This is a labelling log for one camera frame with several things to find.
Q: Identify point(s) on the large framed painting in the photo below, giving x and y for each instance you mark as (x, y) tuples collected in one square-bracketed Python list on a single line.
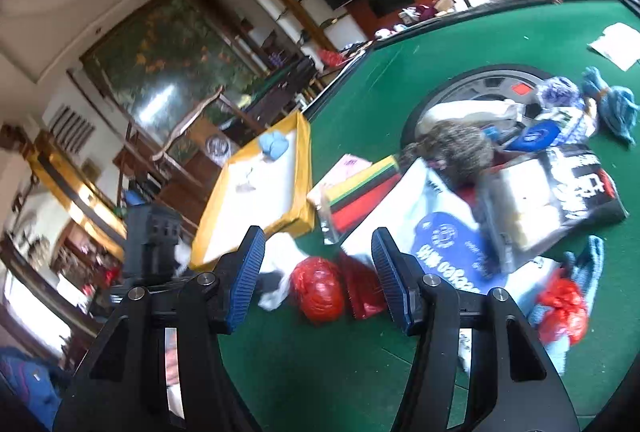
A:
[(165, 57)]

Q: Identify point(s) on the small red plastic bag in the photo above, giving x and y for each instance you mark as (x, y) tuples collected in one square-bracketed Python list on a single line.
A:
[(565, 309)]

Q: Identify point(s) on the striped cloth pack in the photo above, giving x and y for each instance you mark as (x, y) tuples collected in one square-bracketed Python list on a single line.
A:
[(360, 197)]

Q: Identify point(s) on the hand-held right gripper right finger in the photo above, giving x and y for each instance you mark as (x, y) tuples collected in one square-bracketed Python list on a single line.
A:
[(390, 282)]

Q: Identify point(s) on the pink tissue pack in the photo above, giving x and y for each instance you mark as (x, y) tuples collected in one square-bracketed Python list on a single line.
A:
[(345, 167)]

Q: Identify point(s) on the white cloth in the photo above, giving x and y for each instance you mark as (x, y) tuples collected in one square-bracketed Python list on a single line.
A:
[(465, 112)]

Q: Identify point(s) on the white bag with blue label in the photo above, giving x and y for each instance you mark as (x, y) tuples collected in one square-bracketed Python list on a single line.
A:
[(440, 237)]

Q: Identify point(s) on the blue and white patterned bag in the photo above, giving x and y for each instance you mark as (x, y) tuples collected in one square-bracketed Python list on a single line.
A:
[(562, 92)]

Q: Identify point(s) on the packet with round blue label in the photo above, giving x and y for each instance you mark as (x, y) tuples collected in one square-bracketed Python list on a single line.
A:
[(537, 135)]

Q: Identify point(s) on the grey knit sock bundle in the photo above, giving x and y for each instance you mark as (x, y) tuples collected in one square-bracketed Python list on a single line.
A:
[(450, 147)]

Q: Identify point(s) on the white wall vent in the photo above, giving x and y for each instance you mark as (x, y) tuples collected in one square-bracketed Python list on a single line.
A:
[(72, 127)]

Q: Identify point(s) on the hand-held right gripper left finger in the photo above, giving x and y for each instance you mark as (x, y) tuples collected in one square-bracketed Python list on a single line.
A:
[(247, 277)]

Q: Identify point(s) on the sponge packet with black label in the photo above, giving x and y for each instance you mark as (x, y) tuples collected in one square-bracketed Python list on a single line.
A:
[(550, 197)]

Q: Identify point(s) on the yellow cardboard box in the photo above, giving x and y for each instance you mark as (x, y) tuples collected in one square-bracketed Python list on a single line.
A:
[(260, 192)]

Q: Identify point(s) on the white paper sheet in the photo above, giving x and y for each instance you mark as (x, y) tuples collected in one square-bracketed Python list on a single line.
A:
[(617, 45)]

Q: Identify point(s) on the green topped game table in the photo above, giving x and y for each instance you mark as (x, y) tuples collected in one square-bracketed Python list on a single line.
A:
[(285, 77)]

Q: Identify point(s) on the round table centre panel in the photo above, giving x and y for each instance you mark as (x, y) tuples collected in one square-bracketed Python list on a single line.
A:
[(475, 87)]

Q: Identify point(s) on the white and black sock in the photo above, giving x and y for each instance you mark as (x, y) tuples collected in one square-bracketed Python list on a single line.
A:
[(275, 282)]

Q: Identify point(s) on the flat red packet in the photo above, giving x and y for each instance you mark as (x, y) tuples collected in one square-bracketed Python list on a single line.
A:
[(362, 287)]

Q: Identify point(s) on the pile of clothes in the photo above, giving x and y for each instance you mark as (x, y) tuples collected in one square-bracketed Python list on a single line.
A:
[(415, 15)]

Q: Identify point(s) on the small light blue cloth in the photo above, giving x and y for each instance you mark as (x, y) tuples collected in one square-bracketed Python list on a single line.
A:
[(274, 145)]

